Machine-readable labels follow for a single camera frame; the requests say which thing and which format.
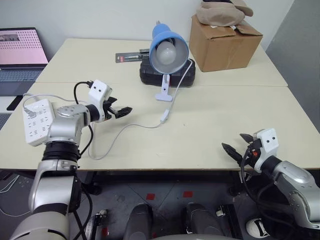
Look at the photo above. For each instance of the beige fabric bundle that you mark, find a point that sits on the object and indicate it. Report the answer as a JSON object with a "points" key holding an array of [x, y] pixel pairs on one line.
{"points": [[220, 13]]}

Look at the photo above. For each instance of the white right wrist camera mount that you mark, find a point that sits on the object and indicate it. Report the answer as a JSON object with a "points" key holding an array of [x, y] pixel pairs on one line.
{"points": [[267, 142]]}

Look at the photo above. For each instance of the white power plug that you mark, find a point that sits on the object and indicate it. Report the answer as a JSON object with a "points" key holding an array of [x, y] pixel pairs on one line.
{"points": [[31, 112]]}

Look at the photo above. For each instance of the grey keyboard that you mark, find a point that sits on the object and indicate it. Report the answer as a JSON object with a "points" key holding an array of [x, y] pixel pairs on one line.
{"points": [[3, 121]]}

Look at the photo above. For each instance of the grey laptop with pink screen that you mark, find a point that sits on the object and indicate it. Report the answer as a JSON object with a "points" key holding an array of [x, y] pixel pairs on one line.
{"points": [[20, 50]]}

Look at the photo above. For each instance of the white light bulb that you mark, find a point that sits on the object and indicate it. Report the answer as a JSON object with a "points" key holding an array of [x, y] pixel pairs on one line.
{"points": [[165, 53]]}

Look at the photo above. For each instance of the black red screwdriver package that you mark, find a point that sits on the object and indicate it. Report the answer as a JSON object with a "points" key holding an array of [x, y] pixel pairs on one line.
{"points": [[126, 58]]}

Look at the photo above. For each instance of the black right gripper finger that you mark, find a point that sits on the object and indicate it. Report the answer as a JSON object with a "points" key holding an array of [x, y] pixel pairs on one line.
{"points": [[247, 138], [232, 151]]}

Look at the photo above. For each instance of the black plastic tool case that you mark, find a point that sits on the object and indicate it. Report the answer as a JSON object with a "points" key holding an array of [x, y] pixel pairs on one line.
{"points": [[147, 75]]}

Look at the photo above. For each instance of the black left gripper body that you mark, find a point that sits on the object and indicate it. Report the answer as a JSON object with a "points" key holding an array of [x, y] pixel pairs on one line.
{"points": [[109, 113]]}

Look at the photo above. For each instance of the brown cardboard box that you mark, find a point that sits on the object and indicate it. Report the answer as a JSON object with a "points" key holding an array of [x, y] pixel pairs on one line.
{"points": [[220, 47]]}

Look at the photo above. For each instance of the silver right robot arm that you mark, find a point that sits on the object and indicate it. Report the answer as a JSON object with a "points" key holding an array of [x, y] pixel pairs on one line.
{"points": [[297, 185]]}

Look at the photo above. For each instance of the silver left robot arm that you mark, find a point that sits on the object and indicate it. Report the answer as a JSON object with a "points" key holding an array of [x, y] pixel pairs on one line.
{"points": [[62, 125]]}

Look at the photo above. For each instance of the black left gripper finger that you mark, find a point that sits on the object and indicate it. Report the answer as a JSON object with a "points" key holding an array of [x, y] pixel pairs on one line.
{"points": [[123, 112], [113, 99]]}

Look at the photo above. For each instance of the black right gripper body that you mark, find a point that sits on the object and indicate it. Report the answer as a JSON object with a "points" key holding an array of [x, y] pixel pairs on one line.
{"points": [[251, 157]]}

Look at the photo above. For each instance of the dark rounded robot foot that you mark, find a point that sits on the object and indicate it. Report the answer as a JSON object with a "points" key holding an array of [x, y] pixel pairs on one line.
{"points": [[202, 220], [138, 220]]}

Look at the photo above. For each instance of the black table leg caster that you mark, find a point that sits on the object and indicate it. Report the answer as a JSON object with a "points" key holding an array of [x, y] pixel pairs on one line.
{"points": [[237, 183], [93, 183]]}

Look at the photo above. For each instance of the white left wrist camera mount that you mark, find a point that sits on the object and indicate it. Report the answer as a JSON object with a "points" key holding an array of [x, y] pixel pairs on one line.
{"points": [[98, 90]]}

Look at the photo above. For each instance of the blue clamp desk lamp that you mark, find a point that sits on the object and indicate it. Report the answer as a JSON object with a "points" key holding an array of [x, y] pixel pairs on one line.
{"points": [[161, 35]]}

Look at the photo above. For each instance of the white power strip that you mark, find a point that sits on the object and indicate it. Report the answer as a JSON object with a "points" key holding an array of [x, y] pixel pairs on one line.
{"points": [[41, 125]]}

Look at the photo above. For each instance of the white black round object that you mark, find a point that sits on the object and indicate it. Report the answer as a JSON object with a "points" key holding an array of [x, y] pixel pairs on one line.
{"points": [[256, 227]]}

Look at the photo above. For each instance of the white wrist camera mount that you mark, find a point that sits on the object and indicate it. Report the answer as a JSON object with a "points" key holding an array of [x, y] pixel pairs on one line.
{"points": [[98, 90], [267, 142]]}

